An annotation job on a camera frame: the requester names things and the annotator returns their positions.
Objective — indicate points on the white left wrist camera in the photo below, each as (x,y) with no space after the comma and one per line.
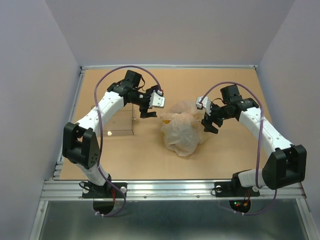
(157,99)

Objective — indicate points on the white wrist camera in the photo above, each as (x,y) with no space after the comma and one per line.
(203,103)
(157,99)

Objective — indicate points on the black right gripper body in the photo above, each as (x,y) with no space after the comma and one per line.
(217,114)

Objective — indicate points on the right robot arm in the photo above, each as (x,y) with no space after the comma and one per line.
(286,163)

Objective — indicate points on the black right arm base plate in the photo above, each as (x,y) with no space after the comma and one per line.
(228,189)

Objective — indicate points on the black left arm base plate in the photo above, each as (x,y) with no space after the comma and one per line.
(92,191)

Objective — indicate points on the aluminium front frame rail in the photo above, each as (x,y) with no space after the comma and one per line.
(137,190)

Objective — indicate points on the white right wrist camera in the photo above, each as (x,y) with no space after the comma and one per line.
(203,103)

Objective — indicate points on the aluminium table edge rail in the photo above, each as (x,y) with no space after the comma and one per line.
(60,159)

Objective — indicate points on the clear plastic box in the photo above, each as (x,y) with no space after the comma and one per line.
(112,119)

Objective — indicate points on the white banana print plastic bag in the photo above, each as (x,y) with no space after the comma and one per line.
(181,128)

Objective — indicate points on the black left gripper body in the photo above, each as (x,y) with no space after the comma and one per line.
(142,99)

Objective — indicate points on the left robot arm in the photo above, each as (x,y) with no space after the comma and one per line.
(82,142)

